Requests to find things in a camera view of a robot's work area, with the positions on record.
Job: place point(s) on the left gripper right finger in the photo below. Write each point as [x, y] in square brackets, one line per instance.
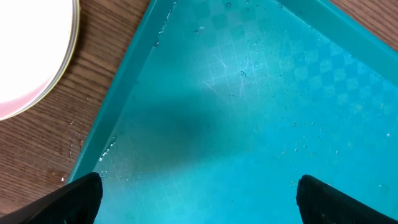
[320, 203]

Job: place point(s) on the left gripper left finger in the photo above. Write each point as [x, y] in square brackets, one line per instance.
[76, 202]

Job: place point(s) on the teal plastic tray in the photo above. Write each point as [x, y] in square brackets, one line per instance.
[219, 107]

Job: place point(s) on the white plate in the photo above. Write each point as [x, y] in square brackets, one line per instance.
[38, 40]

